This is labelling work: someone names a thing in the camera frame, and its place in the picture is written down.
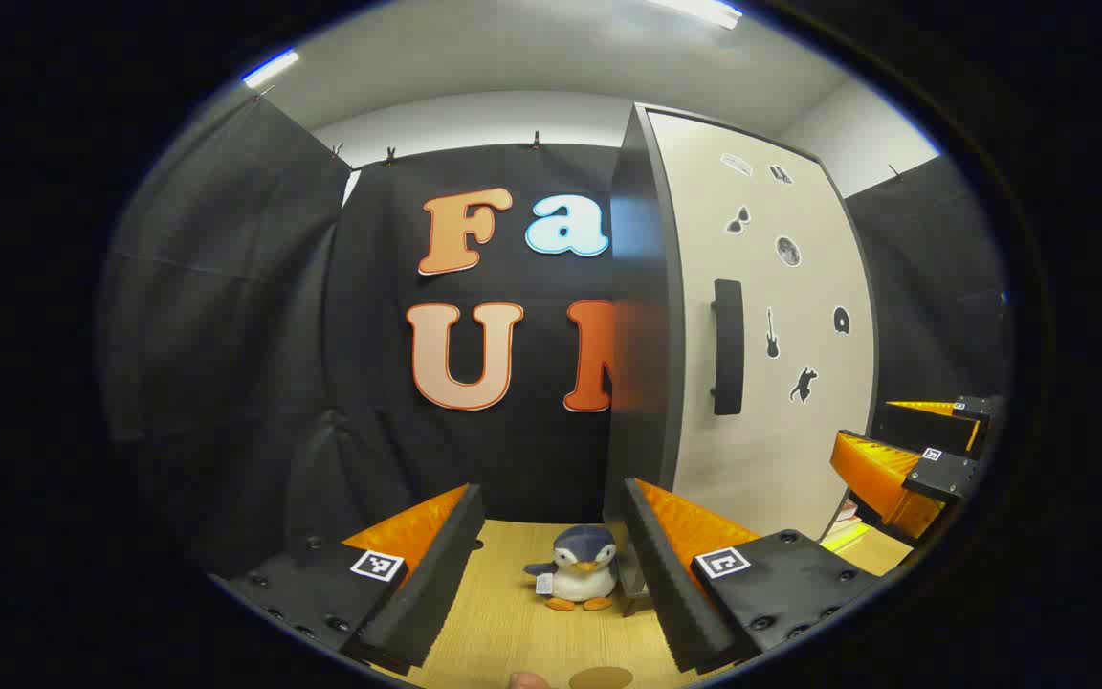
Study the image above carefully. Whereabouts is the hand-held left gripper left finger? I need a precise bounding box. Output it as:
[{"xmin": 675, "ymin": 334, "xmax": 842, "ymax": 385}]
[{"xmin": 209, "ymin": 483, "xmax": 486, "ymax": 671}]

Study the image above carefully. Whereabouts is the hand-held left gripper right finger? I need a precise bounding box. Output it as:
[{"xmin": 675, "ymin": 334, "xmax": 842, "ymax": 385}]
[{"xmin": 623, "ymin": 477, "xmax": 883, "ymax": 675}]

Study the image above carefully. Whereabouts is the white cabinet door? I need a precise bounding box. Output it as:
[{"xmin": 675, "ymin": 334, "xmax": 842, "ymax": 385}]
[{"xmin": 647, "ymin": 110, "xmax": 880, "ymax": 542}]

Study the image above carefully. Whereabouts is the round brown coaster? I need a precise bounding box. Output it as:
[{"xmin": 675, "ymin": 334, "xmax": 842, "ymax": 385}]
[{"xmin": 568, "ymin": 666, "xmax": 635, "ymax": 689}]

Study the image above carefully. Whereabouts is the black cabinet door handle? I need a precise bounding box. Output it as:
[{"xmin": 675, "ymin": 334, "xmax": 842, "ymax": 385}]
[{"xmin": 710, "ymin": 279, "xmax": 746, "ymax": 416}]

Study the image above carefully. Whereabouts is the yellow book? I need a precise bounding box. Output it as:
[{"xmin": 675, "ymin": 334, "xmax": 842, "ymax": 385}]
[{"xmin": 821, "ymin": 520, "xmax": 870, "ymax": 554}]

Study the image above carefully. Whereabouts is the penguin plush toy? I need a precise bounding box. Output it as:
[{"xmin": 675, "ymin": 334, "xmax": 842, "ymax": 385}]
[{"xmin": 524, "ymin": 524, "xmax": 621, "ymax": 613}]

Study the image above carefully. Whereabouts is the black backdrop cloth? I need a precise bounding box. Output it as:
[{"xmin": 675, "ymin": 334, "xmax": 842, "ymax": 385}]
[{"xmin": 97, "ymin": 91, "xmax": 1011, "ymax": 575}]

